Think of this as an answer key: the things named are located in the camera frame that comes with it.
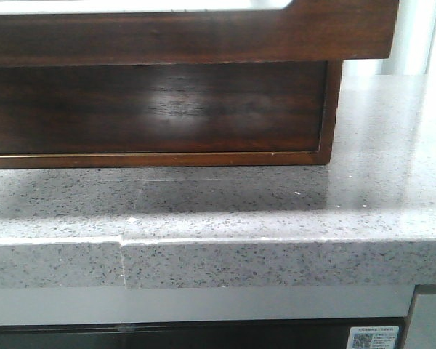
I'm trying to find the grey pleated curtain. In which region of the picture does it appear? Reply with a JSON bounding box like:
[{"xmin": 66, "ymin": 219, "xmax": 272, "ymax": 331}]
[{"xmin": 343, "ymin": 1, "xmax": 436, "ymax": 76}]

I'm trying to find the dark wooden drawer cabinet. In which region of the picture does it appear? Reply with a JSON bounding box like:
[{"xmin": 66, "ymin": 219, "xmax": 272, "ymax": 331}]
[{"xmin": 0, "ymin": 57, "xmax": 344, "ymax": 170}]

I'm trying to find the white QR code sticker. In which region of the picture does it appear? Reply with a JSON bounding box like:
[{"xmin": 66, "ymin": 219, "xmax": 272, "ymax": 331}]
[{"xmin": 347, "ymin": 326, "xmax": 400, "ymax": 349}]

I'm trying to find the white plastic tray on cabinet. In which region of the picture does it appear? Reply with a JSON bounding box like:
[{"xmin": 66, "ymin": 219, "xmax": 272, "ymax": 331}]
[{"xmin": 0, "ymin": 0, "xmax": 291, "ymax": 15}]

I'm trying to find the built-in oven under counter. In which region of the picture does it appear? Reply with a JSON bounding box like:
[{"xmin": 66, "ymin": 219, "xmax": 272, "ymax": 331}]
[{"xmin": 0, "ymin": 286, "xmax": 413, "ymax": 348}]

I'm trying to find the dark lower drawer front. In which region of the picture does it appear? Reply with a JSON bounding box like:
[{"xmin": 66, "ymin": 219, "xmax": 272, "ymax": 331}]
[{"xmin": 0, "ymin": 60, "xmax": 330, "ymax": 156}]

